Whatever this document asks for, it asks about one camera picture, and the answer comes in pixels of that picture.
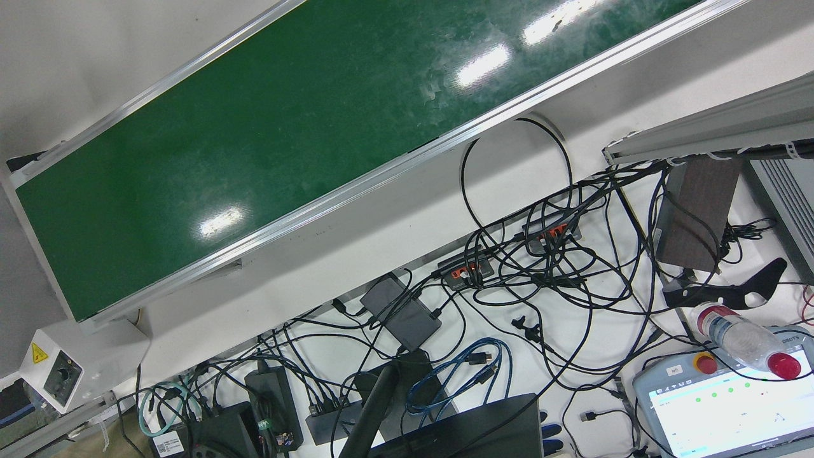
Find white conveyor control box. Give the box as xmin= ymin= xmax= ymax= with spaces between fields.
xmin=19 ymin=318 xmax=151 ymax=414

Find black monitor stand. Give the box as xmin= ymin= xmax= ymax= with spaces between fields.
xmin=339 ymin=349 xmax=443 ymax=458

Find aluminium profile post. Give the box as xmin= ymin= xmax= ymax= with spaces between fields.
xmin=602 ymin=71 xmax=814 ymax=167

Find black device white label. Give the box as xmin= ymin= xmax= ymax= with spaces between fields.
xmin=151 ymin=401 xmax=260 ymax=458

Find black computer monitor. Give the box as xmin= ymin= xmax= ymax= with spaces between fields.
xmin=368 ymin=393 xmax=545 ymax=458

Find clear water bottle red cap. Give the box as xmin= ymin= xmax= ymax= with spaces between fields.
xmin=692 ymin=303 xmax=803 ymax=381

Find brown wooden block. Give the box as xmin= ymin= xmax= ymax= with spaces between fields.
xmin=654 ymin=156 xmax=743 ymax=274

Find black usb hub orange ports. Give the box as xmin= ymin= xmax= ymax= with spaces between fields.
xmin=521 ymin=213 xmax=583 ymax=255
xmin=438 ymin=249 xmax=495 ymax=291

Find blue coiled cable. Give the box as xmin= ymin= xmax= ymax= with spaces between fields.
xmin=406 ymin=337 xmax=513 ymax=415

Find aluminium frame rail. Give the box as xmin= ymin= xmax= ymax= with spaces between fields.
xmin=0 ymin=391 xmax=121 ymax=458

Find grey teach pendant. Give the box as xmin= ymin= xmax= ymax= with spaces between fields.
xmin=632 ymin=326 xmax=814 ymax=458

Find dark electrical box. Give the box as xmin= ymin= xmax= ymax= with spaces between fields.
xmin=0 ymin=375 xmax=39 ymax=449

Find small black cable clips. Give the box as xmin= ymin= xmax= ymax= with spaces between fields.
xmin=511 ymin=316 xmax=541 ymax=342

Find black curved bracket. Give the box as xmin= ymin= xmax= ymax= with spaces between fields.
xmin=661 ymin=257 xmax=789 ymax=311

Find black usb plug cable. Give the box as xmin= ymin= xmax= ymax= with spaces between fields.
xmin=579 ymin=407 xmax=640 ymax=452

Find black looped cable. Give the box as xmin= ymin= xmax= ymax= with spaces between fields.
xmin=460 ymin=118 xmax=574 ymax=255

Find teal coiled cable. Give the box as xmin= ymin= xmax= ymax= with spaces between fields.
xmin=138 ymin=380 xmax=191 ymax=438

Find grey vented device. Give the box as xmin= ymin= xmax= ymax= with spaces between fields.
xmin=743 ymin=158 xmax=814 ymax=286

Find black multiport hub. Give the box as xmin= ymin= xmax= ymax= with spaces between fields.
xmin=305 ymin=396 xmax=364 ymax=446

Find dark grey power adapter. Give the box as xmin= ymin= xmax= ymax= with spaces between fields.
xmin=360 ymin=274 xmax=443 ymax=352

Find green conveyor belt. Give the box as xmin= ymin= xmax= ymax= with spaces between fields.
xmin=3 ymin=0 xmax=751 ymax=335

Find black power brick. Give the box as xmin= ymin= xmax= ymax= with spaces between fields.
xmin=244 ymin=367 xmax=305 ymax=451

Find tangle of black cables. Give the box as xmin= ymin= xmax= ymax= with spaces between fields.
xmin=191 ymin=159 xmax=783 ymax=458

